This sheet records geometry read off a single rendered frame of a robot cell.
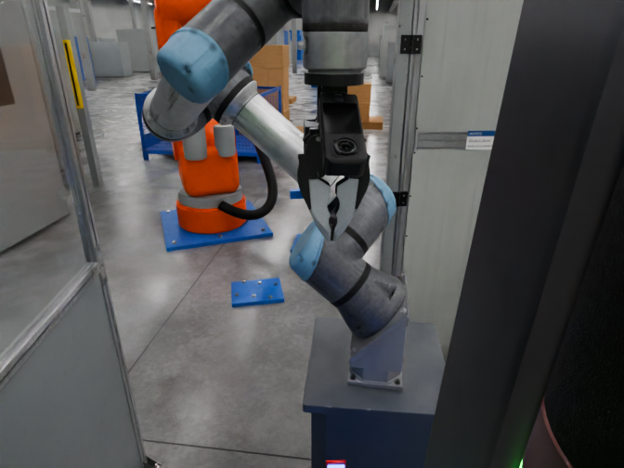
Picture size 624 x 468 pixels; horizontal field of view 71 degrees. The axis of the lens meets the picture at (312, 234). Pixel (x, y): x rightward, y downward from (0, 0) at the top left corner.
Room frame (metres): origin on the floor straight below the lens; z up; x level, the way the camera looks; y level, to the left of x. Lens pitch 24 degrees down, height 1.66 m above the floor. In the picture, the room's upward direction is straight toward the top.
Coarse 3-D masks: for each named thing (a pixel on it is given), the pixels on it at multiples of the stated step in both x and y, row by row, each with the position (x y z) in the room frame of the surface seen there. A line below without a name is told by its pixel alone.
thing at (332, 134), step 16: (320, 96) 0.53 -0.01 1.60; (336, 96) 0.53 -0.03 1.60; (352, 96) 0.54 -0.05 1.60; (320, 112) 0.51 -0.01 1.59; (336, 112) 0.51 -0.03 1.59; (352, 112) 0.51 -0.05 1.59; (320, 128) 0.50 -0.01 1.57; (336, 128) 0.48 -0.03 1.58; (352, 128) 0.49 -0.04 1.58; (320, 144) 0.49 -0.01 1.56; (336, 144) 0.46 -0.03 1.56; (352, 144) 0.46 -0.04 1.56; (336, 160) 0.44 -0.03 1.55; (352, 160) 0.44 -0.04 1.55
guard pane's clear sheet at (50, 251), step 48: (0, 0) 1.13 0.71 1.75; (0, 48) 1.09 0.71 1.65; (0, 96) 1.04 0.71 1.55; (48, 96) 1.24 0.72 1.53; (0, 144) 1.00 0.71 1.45; (48, 144) 1.19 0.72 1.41; (0, 192) 0.95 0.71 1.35; (48, 192) 1.13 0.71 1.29; (0, 240) 0.90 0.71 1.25; (48, 240) 1.07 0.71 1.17; (0, 288) 0.86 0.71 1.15; (48, 288) 1.02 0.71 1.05; (0, 336) 0.81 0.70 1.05
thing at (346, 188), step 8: (336, 184) 0.53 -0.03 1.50; (344, 184) 0.53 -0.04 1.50; (352, 184) 0.53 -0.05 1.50; (336, 192) 0.53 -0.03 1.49; (344, 192) 0.53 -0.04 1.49; (352, 192) 0.53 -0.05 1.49; (344, 200) 0.53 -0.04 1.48; (352, 200) 0.53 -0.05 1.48; (336, 208) 0.53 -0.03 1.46; (344, 208) 0.53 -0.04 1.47; (352, 208) 0.53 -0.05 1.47; (336, 216) 0.52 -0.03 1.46; (344, 216) 0.53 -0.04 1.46; (352, 216) 0.53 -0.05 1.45; (336, 224) 0.53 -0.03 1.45; (344, 224) 0.53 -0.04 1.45; (336, 232) 0.53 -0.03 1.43
